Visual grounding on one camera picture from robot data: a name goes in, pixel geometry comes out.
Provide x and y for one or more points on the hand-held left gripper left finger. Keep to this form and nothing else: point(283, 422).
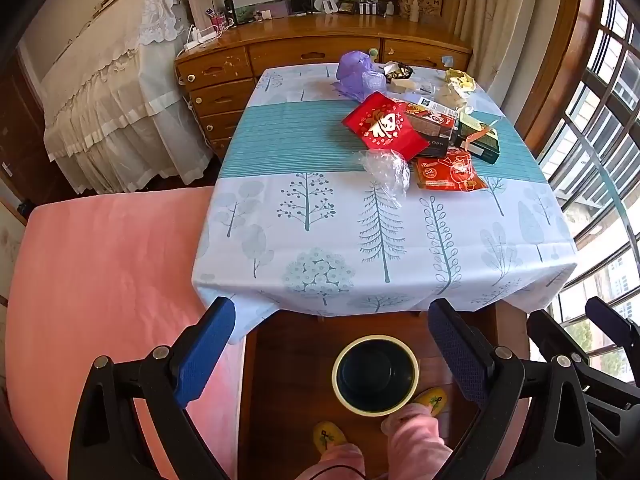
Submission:
point(202, 360)

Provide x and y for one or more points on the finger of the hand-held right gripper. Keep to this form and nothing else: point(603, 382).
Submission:
point(612, 317)
point(547, 332)

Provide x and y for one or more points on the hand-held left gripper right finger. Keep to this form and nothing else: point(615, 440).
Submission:
point(457, 345)

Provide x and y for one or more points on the black bin yellow rim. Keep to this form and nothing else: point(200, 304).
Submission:
point(375, 375)

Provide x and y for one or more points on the green box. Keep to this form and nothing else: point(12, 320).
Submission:
point(480, 147)

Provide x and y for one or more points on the yellow paper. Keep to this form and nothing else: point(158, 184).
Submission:
point(460, 80)

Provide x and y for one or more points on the yellow slipper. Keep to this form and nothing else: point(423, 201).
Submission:
point(329, 437)
point(433, 400)

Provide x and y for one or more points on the person's right leg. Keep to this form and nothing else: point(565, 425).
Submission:
point(415, 440)

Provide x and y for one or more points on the person's leg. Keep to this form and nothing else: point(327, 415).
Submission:
point(335, 465)
point(415, 440)

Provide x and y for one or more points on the pink blanket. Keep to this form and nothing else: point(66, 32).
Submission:
point(100, 285)

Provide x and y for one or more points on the tree print tablecloth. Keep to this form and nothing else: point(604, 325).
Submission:
point(300, 240)

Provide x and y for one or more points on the window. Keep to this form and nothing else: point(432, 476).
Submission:
point(605, 160)

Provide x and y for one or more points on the person's left leg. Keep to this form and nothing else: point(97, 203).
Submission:
point(335, 465)

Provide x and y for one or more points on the orange red snack packet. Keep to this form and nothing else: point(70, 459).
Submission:
point(447, 172)

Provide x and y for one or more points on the clear plastic bag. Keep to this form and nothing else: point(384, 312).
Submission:
point(385, 167)

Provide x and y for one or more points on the dark box red label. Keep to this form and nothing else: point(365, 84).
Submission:
point(435, 132)

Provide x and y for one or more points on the red packet gold print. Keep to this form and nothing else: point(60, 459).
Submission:
point(380, 125)

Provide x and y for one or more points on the lilac white carton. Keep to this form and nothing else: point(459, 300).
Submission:
point(435, 104)

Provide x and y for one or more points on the crumpled beige paper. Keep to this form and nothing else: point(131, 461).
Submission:
point(450, 96)

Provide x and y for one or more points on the small cream box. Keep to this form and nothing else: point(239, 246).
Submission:
point(404, 85)

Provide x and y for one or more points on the cream lace furniture cover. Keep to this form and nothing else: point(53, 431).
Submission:
point(115, 100)

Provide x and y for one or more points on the black gold crumpled wrapper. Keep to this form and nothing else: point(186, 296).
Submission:
point(400, 70)

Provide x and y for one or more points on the purple plastic bag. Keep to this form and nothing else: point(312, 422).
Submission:
point(357, 67)

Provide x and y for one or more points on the green white drawer lock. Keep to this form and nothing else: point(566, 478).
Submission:
point(372, 53)

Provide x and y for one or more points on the white power strip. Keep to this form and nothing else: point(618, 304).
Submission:
point(200, 37)

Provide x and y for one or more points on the wooden dresser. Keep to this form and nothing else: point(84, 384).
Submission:
point(300, 52)

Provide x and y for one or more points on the beige leaf print curtain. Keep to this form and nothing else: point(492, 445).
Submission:
point(495, 0)

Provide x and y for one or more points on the pink items holder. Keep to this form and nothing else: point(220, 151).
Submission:
point(216, 19)

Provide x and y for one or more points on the wooden letter box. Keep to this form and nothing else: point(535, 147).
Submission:
point(430, 2)

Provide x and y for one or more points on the black white striped box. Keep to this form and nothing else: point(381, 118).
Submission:
point(369, 7)

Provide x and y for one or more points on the green picture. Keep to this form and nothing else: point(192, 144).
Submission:
point(247, 13)

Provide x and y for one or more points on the black speaker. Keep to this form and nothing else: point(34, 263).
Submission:
point(229, 10)

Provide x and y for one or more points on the dark framed picture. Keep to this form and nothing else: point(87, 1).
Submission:
point(346, 7)

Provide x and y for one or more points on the white round stand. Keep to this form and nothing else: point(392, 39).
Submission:
point(327, 2)

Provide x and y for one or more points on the black picture frame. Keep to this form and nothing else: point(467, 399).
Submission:
point(300, 1)

